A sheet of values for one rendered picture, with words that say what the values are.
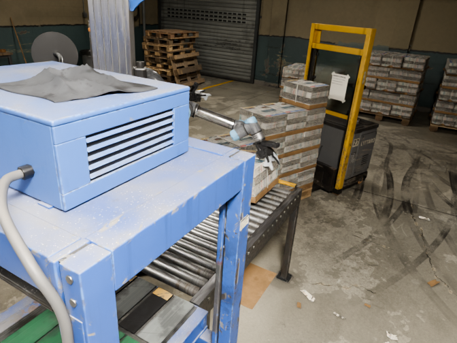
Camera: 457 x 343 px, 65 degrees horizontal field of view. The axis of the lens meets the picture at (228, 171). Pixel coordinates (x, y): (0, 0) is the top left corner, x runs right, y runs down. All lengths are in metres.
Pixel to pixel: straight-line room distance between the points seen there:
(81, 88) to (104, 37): 1.69
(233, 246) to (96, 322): 0.61
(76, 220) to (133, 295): 0.94
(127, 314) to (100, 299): 0.91
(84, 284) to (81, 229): 0.14
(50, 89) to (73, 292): 0.49
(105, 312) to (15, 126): 0.42
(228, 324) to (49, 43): 1.28
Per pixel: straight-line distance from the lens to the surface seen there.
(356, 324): 2.89
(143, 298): 1.70
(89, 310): 0.73
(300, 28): 10.08
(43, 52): 1.65
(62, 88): 0.95
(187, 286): 1.74
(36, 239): 0.77
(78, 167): 0.83
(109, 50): 2.64
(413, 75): 7.94
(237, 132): 2.32
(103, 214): 0.82
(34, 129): 0.82
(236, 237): 1.22
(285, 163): 3.78
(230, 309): 1.42
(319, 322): 2.81
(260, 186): 2.35
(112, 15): 2.61
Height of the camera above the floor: 1.96
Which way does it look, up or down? 24 degrees down
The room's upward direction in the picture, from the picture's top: 4 degrees clockwise
